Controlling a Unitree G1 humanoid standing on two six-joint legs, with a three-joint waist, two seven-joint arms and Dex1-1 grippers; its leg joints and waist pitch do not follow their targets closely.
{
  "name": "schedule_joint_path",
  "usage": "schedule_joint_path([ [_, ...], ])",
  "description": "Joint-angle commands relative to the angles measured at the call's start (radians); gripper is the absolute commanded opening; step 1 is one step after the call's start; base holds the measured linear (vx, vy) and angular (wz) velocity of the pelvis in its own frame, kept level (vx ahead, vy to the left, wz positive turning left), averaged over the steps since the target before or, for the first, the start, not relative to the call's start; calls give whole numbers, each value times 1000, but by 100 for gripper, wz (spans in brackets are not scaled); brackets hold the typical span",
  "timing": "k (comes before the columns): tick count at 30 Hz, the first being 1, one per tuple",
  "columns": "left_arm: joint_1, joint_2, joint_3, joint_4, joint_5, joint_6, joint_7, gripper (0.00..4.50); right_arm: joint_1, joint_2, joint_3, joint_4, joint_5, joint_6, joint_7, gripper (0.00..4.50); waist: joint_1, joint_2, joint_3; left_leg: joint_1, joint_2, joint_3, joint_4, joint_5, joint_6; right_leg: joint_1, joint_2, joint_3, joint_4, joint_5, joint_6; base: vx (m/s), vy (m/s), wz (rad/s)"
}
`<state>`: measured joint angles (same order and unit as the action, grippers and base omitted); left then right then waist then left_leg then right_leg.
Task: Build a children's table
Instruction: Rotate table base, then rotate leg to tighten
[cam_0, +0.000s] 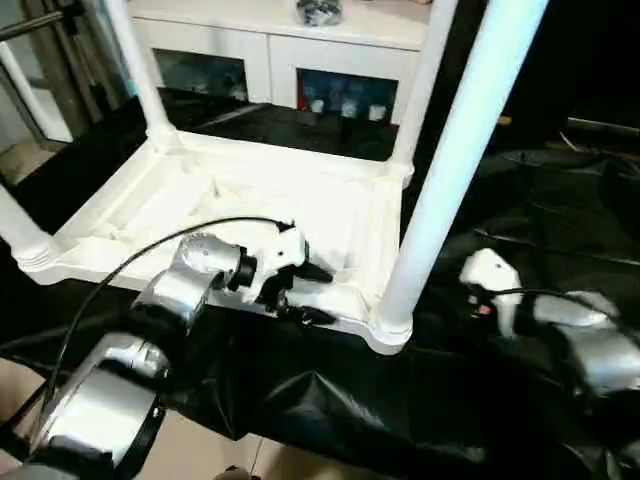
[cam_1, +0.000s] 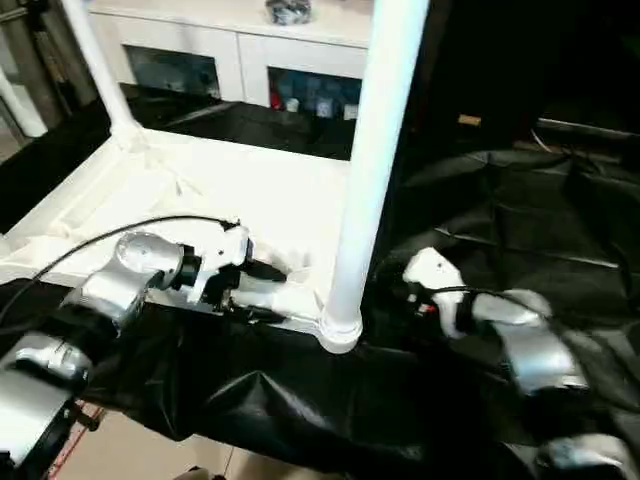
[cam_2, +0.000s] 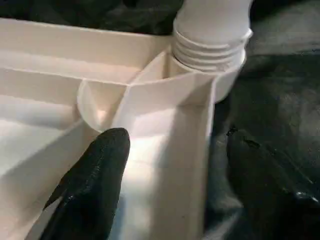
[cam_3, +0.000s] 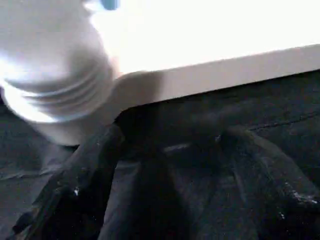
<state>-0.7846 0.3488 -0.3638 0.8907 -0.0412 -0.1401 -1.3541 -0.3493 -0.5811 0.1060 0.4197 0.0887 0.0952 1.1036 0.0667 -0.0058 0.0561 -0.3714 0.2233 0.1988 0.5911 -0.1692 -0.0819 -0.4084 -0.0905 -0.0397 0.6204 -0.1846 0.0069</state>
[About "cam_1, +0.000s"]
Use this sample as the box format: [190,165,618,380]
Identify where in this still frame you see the white plastic table top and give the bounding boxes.
[0,127,364,356]

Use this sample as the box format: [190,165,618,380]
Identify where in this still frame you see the black plastic mat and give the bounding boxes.
[0,82,640,480]

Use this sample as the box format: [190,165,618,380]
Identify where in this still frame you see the black speaker cabinet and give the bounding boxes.
[414,0,544,146]

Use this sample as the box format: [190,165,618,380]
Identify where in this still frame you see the black metal rod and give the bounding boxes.
[537,117,640,140]

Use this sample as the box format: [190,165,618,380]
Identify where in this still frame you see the white sideboard cabinet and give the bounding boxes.
[89,0,381,122]

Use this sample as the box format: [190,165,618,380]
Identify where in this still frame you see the dark bag of small parts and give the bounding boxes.
[264,0,315,27]

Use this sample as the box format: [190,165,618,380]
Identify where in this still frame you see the white slanted pipe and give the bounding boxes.
[0,64,50,137]

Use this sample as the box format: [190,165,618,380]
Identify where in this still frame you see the grey metal tripod stand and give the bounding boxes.
[0,0,99,117]

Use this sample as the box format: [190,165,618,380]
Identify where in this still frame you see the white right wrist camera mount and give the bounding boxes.
[402,248,475,342]

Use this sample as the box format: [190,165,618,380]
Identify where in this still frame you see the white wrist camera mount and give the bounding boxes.
[402,248,475,342]
[187,219,255,307]

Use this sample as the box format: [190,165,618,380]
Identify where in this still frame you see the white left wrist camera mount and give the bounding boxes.
[187,219,255,307]

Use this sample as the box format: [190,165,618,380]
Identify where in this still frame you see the black metal floor frame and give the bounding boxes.
[73,403,102,432]

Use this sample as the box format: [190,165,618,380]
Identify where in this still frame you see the red wire hanger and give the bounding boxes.
[49,404,102,472]

